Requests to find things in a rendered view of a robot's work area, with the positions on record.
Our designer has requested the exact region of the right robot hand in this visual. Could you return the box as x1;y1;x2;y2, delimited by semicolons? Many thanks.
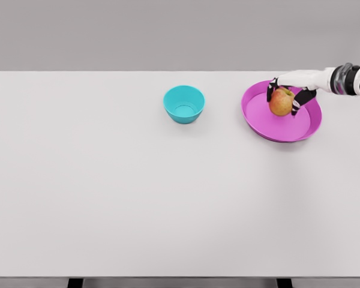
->
266;70;323;118

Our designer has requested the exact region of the red yellow apple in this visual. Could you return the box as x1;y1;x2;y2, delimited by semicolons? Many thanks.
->
268;87;296;117

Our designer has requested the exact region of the pink plate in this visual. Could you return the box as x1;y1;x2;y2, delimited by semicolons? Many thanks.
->
241;79;323;143

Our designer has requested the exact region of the blue bowl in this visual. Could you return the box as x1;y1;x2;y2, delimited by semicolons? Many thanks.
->
163;85;206;125

